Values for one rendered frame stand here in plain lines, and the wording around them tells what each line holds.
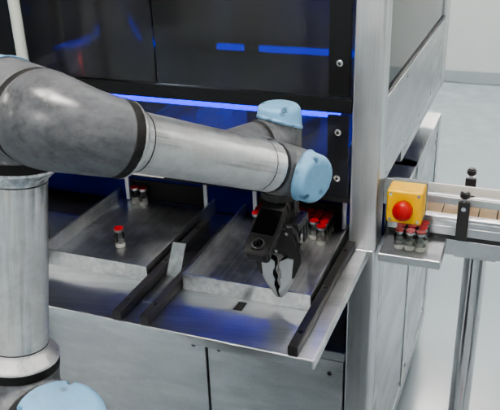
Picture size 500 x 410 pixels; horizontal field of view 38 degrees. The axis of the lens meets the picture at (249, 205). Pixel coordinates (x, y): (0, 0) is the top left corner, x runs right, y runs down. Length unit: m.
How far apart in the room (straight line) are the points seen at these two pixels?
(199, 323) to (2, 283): 0.47
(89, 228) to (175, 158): 0.86
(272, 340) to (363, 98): 0.50
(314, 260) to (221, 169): 0.62
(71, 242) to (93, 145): 0.87
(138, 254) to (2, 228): 0.67
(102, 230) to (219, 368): 0.47
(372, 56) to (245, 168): 0.52
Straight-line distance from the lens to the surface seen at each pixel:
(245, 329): 1.32
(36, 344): 1.04
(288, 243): 1.29
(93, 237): 1.68
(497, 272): 3.35
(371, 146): 1.48
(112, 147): 0.83
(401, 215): 1.48
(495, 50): 6.11
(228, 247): 1.59
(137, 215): 1.76
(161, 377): 2.00
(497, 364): 2.79
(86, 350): 2.08
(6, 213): 0.95
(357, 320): 1.67
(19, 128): 0.83
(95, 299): 1.45
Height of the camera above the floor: 1.63
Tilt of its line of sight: 25 degrees down
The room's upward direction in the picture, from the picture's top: 2 degrees counter-clockwise
